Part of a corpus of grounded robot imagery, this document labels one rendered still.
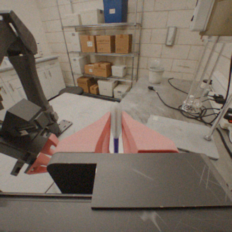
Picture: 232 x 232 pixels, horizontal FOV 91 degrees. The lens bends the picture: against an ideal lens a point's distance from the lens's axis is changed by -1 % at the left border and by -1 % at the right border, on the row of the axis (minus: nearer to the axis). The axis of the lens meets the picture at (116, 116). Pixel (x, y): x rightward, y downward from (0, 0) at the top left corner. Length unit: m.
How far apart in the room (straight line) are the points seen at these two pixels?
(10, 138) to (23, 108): 0.07
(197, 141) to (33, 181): 0.65
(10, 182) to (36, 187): 0.10
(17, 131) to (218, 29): 0.51
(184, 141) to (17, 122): 0.56
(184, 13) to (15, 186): 2.60
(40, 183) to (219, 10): 0.70
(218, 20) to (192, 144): 0.42
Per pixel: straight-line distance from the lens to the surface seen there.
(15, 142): 0.29
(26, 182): 0.54
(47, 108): 0.53
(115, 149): 0.16
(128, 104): 0.80
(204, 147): 0.61
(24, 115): 0.24
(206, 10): 0.45
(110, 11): 2.43
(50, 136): 0.32
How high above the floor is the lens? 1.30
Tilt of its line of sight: 36 degrees down
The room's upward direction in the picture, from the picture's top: 1 degrees counter-clockwise
